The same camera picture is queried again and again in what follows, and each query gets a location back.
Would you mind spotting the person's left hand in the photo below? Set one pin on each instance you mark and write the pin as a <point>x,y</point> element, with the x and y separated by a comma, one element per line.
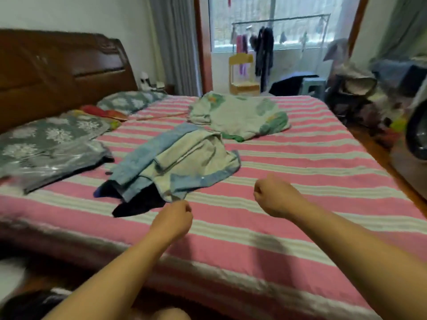
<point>173,218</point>

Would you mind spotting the person's right hand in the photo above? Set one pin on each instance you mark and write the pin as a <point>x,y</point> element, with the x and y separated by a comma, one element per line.
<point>275,198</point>

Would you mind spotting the person's right fingers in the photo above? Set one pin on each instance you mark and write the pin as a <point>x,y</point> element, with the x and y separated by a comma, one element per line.
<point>262,193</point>

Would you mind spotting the person's left fingers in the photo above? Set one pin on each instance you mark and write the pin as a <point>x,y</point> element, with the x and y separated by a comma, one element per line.
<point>186,213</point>

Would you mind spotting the person's left forearm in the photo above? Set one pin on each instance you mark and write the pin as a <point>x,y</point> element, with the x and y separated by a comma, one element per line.
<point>110,279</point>

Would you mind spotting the person's right forearm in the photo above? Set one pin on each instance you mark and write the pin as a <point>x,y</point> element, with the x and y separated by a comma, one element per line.
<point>363,259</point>

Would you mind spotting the pink striped bed sheet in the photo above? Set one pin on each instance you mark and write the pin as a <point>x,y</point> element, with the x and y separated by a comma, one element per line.
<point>267,209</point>

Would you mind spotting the dark navy garment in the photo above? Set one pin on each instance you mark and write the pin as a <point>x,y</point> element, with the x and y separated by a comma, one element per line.
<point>138,201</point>

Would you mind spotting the blue and beige garment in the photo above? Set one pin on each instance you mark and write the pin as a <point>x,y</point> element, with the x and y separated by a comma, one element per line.
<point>176,161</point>

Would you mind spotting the green floral folded blanket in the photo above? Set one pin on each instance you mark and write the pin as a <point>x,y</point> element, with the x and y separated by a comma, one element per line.
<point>238,114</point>

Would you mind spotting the black garment on stool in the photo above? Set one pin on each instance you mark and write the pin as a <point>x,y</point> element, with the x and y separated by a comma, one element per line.
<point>290,84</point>

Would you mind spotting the yellow wooden child chair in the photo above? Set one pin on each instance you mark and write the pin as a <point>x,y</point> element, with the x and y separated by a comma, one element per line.
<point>243,76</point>

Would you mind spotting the blue plastic stool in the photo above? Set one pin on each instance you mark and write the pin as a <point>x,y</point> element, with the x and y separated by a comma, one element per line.
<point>313,84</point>

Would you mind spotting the grey floral pillow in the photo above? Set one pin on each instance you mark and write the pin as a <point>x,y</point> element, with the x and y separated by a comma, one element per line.
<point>50,146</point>
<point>130,101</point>

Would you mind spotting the red and yellow cloth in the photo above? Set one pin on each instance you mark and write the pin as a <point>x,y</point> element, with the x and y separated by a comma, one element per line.
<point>100,113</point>

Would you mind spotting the white bedside object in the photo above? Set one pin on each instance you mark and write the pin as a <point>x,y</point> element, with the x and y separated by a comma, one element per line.
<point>144,81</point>

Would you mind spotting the dark hanging clothes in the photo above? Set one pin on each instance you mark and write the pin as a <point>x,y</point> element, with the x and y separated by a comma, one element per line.
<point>264,54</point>

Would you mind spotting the purple hanging garment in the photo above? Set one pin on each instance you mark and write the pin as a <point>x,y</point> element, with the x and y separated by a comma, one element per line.
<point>243,51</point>

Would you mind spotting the pile of clothes and bags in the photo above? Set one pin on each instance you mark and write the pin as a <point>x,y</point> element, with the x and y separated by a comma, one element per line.
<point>373,93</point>

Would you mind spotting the metal clothes drying rack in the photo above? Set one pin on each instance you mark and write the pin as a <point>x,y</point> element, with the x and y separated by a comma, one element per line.
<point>280,33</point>

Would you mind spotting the grey curtain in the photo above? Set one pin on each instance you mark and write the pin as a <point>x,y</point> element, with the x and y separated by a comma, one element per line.
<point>176,43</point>

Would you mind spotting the brown wooden headboard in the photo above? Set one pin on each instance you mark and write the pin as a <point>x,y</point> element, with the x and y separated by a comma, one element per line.
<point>60,76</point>

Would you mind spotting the teal curtain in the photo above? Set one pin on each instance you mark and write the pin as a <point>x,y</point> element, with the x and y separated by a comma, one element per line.
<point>405,26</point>

